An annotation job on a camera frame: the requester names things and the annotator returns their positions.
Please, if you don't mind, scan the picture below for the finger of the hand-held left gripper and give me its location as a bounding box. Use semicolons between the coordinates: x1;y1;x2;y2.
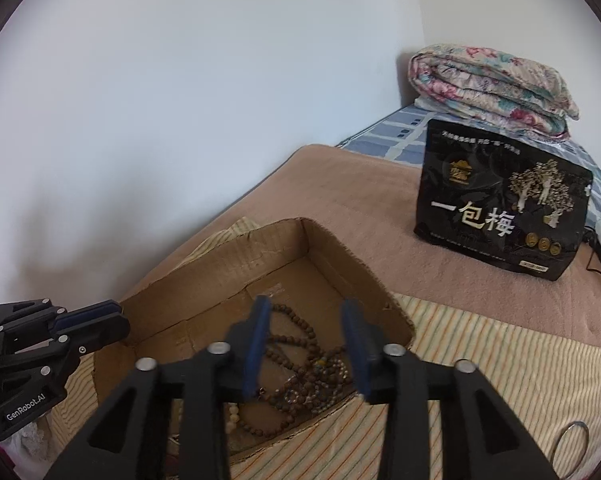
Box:
0;299;122;341
0;316;131;396

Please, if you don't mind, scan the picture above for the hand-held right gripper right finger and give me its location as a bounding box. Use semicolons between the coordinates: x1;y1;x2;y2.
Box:
341;298;561;480

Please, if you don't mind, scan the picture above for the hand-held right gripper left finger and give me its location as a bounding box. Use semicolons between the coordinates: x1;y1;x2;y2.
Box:
43;295;274;480

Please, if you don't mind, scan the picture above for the brown wooden bead necklace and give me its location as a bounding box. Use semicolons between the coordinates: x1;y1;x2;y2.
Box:
253;302;353;438

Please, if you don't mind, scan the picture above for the cardboard box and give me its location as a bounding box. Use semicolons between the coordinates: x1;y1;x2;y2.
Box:
91;216;416;466

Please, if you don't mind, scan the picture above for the striped yellow blanket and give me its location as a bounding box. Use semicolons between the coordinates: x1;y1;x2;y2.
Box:
40;217;601;480

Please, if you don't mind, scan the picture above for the black printed snack bag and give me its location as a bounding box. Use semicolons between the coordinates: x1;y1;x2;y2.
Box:
413;119;594;282

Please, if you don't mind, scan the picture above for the grey thin bangle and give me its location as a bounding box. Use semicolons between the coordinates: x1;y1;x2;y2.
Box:
550;421;590;480

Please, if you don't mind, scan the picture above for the folded floral quilt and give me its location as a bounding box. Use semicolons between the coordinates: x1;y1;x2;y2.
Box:
407;45;580;140

